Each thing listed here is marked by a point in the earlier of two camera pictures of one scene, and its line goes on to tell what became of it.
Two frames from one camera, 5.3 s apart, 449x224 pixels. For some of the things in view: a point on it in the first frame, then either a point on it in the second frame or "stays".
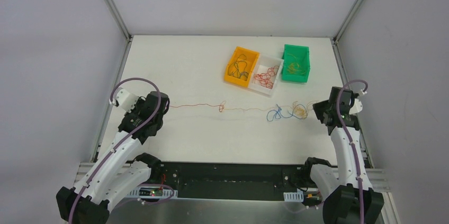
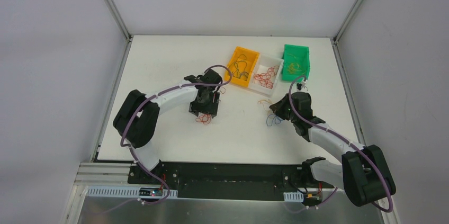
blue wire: [238, 69] stays
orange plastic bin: [241, 66] stays
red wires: [265, 78] stays
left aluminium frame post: [114, 9] stays
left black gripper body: [160, 104] → [203, 109]
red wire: [221, 107] → [205, 118]
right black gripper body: [321, 112] → [280, 109]
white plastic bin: [266, 74] stays
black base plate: [235, 179] stays
